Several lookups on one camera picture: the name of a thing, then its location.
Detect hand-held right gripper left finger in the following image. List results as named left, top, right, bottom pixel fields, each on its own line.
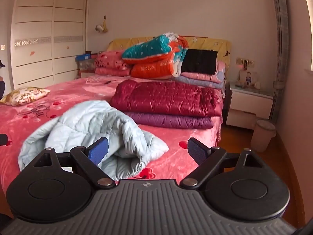
left=32, top=137, right=116, bottom=190

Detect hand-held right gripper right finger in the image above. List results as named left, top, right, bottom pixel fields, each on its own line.
left=180, top=137, right=264, bottom=189

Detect light blue down jacket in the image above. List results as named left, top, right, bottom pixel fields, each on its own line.
left=18, top=100, right=170, bottom=181

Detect folded purple quilt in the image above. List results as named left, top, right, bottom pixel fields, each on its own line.
left=125, top=112, right=215, bottom=129

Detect pink fleece bed blanket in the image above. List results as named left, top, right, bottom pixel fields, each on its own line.
left=0, top=75, right=222, bottom=196

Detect floral cream pillow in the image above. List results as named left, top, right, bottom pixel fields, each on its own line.
left=0, top=86, right=51, bottom=107

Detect magenta puffer jacket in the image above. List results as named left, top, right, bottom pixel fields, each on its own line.
left=111, top=80, right=224, bottom=117

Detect beige trash bin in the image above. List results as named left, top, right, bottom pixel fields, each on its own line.
left=250, top=119, right=277, bottom=153

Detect white nightstand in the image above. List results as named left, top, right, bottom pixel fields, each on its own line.
left=225, top=82, right=274, bottom=129

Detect folded pink and lavender blankets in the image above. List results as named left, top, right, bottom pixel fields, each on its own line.
left=176, top=61, right=227, bottom=90

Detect folded pink printed blanket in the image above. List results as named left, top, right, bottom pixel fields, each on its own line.
left=94, top=49, right=134, bottom=77

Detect black cloth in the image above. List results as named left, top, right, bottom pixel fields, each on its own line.
left=181, top=49, right=218, bottom=75

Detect blue storage box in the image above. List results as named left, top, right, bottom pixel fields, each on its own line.
left=75, top=53, right=94, bottom=61

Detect teal and orange quilt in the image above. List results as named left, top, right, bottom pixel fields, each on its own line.
left=121, top=32, right=189, bottom=79

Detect yellow wooden headboard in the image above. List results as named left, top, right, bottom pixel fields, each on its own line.
left=107, top=37, right=232, bottom=65

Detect white wardrobe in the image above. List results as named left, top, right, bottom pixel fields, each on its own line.
left=10, top=0, right=88, bottom=91

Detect grey patterned curtain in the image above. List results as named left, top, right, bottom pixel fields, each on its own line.
left=269, top=0, right=290, bottom=125

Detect photo frame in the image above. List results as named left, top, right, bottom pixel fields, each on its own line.
left=241, top=71, right=258, bottom=87

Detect wall outlet panel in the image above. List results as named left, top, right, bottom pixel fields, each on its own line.
left=236, top=57, right=255, bottom=68

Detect wall lamp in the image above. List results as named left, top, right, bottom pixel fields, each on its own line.
left=95, top=15, right=109, bottom=34

